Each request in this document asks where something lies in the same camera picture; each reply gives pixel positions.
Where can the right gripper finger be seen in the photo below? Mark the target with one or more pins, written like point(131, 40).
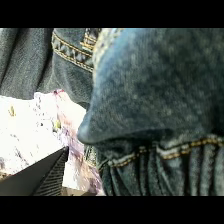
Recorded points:
point(36, 180)

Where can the dark blue jeans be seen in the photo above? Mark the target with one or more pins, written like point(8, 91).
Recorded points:
point(150, 83)

